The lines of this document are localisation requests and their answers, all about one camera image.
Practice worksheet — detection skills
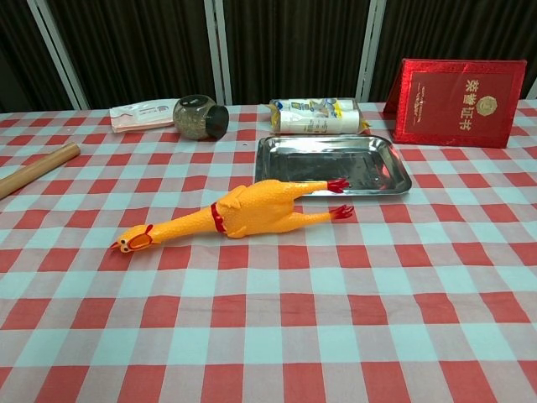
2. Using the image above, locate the orange rubber chicken toy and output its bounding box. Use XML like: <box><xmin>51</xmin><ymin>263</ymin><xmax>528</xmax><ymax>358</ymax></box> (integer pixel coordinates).
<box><xmin>110</xmin><ymin>177</ymin><xmax>356</xmax><ymax>254</ymax></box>

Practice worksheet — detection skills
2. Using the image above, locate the stainless steel rectangular tray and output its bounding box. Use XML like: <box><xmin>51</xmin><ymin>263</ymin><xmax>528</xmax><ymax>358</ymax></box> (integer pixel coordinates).
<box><xmin>254</xmin><ymin>134</ymin><xmax>413</xmax><ymax>197</ymax></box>

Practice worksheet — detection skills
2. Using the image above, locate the red white checkered tablecloth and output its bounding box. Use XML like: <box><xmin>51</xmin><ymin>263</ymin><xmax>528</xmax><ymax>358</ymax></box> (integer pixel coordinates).
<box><xmin>0</xmin><ymin>99</ymin><xmax>537</xmax><ymax>403</ymax></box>

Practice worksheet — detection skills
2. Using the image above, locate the glass jar with black lid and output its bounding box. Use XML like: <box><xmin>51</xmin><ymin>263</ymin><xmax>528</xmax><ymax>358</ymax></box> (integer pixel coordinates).
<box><xmin>172</xmin><ymin>94</ymin><xmax>230</xmax><ymax>141</ymax></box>

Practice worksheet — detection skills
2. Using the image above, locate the pink white wet wipes pack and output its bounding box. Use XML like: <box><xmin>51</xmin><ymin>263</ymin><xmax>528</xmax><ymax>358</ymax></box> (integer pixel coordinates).
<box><xmin>109</xmin><ymin>98</ymin><xmax>180</xmax><ymax>134</ymax></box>

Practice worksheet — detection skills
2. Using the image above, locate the red certificate folder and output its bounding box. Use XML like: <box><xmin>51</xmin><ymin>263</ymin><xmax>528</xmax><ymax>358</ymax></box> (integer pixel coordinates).
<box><xmin>382</xmin><ymin>57</ymin><xmax>528</xmax><ymax>149</ymax></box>

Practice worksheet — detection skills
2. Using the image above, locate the wooden rolling stick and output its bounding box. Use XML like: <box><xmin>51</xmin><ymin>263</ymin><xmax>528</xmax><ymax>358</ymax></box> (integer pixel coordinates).
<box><xmin>0</xmin><ymin>142</ymin><xmax>81</xmax><ymax>201</ymax></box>

